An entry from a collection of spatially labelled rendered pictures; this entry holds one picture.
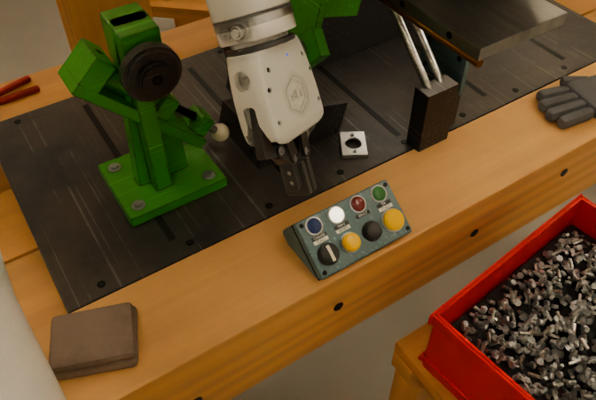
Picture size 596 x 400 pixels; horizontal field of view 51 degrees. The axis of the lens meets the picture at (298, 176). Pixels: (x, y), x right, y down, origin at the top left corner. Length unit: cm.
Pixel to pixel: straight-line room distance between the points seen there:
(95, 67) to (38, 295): 31
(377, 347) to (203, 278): 105
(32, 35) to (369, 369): 217
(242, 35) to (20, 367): 42
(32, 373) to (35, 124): 83
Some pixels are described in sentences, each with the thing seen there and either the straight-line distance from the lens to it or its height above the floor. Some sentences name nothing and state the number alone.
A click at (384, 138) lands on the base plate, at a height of 90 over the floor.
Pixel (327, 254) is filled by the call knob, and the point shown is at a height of 94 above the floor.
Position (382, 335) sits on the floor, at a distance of 183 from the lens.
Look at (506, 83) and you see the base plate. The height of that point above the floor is 90.
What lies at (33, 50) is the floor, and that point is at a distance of 307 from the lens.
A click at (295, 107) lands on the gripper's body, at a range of 66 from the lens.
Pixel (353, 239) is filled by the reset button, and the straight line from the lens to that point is 81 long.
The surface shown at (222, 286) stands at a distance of 81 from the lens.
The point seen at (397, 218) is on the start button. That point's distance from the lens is 84.
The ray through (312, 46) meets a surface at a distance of 86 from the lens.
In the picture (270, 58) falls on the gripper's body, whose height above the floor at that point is 120.
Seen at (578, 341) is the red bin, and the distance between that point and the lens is 85.
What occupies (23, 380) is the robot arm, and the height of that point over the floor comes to 132.
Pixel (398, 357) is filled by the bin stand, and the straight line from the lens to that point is 91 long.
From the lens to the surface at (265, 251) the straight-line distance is 84.
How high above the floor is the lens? 156
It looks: 45 degrees down
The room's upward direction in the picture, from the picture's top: straight up
